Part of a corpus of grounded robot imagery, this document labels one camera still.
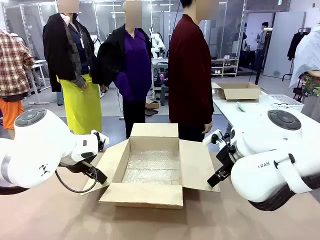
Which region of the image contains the mannequin with plaid shirt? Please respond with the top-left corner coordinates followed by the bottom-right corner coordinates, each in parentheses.
top-left (0, 28), bottom-right (36, 140)

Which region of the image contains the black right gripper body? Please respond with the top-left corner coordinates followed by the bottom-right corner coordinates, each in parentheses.
top-left (215, 143), bottom-right (237, 169)

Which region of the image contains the wooden shoe rack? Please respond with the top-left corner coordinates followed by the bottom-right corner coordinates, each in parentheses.
top-left (210, 54), bottom-right (240, 78)

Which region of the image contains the black sleeved right arm cable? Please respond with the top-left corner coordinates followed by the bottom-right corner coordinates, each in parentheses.
top-left (247, 173), bottom-right (320, 212)

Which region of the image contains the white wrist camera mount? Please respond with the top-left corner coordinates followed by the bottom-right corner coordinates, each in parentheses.
top-left (90, 129), bottom-right (110, 152)
top-left (202, 129), bottom-right (231, 151)

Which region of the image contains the brown cardboard box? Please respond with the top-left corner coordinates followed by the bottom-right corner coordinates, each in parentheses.
top-left (81, 122), bottom-right (221, 210)

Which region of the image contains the white side table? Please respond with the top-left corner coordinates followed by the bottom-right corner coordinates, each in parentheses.
top-left (211, 82), bottom-right (320, 136)

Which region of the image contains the clear bubble wrap sheet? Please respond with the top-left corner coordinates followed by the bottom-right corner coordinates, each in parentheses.
top-left (121, 149), bottom-right (181, 186)

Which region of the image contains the person in maroon shirt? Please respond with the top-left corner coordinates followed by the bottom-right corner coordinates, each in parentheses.
top-left (167, 0), bottom-right (220, 143)

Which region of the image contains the mannequin with purple shirt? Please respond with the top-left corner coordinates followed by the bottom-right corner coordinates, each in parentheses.
top-left (95, 0), bottom-right (154, 140)

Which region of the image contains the grey background workstation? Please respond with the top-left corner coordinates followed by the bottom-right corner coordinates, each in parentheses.
top-left (151, 57), bottom-right (171, 106)

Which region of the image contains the mannequin with yellow skirt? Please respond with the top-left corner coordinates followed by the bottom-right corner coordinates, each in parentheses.
top-left (42, 0), bottom-right (103, 136)

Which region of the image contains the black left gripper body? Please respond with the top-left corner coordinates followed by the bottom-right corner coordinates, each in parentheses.
top-left (58, 159), bottom-right (95, 177)

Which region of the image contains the white plastic basket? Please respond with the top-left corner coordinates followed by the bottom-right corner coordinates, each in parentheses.
top-left (259, 94), bottom-right (306, 112)

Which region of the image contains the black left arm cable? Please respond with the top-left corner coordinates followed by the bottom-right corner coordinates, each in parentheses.
top-left (54, 166), bottom-right (99, 193)

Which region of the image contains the person's right forearm maroon sleeve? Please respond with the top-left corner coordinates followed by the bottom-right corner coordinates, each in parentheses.
top-left (199, 82), bottom-right (215, 125)

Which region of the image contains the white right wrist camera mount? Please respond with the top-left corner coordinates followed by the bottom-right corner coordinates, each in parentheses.
top-left (202, 129), bottom-right (231, 151)

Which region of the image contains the white background desk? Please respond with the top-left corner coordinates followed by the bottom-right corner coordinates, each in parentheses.
top-left (25, 59), bottom-right (51, 106)

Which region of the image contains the cardboard box on floor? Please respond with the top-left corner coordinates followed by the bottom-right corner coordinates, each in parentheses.
top-left (144, 98), bottom-right (161, 110)

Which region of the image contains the background person in grey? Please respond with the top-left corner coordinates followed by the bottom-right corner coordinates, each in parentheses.
top-left (255, 21), bottom-right (270, 74)

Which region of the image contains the clothes rack with black garment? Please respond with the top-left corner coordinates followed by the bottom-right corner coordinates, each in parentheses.
top-left (281, 27), bottom-right (312, 82)

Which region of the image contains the small open cardboard box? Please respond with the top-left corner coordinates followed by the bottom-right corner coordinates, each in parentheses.
top-left (214, 81), bottom-right (263, 102)

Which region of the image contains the person's right hand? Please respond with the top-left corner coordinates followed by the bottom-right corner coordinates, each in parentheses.
top-left (202, 121), bottom-right (214, 135)

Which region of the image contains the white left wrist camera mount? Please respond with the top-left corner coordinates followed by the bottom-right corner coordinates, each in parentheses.
top-left (90, 129), bottom-right (110, 152)

